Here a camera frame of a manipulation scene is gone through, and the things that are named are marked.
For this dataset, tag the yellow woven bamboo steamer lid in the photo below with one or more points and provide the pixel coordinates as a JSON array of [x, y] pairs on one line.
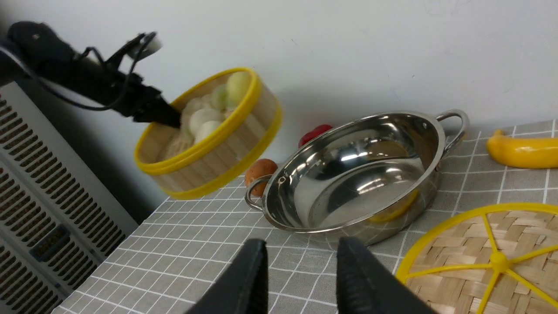
[[498, 259]]

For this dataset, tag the grey perforated metal cabinet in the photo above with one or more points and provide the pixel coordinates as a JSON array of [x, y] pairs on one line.
[[58, 221]]

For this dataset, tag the brown potato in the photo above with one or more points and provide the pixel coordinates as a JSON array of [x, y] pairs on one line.
[[260, 168]]

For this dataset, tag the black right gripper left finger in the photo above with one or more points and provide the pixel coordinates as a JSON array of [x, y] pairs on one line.
[[243, 287]]

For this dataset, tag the stainless steel pot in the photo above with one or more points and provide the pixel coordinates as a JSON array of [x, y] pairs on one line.
[[368, 179]]

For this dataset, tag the yellow rimmed bamboo steamer basket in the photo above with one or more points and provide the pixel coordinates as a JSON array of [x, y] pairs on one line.
[[185, 170]]

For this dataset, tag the yellow plastic banana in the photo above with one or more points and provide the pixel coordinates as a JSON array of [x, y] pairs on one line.
[[528, 153]]

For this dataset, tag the red bell pepper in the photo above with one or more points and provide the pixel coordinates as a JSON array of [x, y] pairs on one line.
[[320, 129]]

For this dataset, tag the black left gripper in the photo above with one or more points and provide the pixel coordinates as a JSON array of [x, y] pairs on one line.
[[145, 104]]

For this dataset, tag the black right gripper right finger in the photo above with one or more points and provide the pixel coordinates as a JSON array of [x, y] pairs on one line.
[[364, 286]]

